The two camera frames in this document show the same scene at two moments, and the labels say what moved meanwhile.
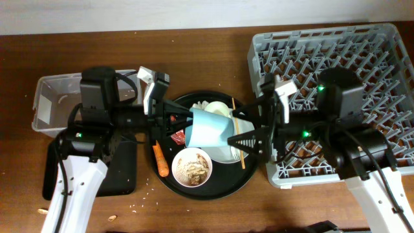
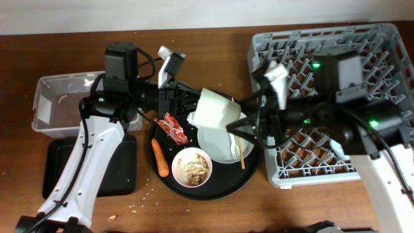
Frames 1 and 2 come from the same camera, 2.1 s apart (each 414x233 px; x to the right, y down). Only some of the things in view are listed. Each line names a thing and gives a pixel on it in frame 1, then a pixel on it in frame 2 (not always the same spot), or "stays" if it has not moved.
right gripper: [269, 129] to [268, 117]
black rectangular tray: [119, 179] stays
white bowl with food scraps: [191, 167] stays
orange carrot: [161, 160] stays
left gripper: [157, 116] to [171, 99]
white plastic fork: [235, 152] stays
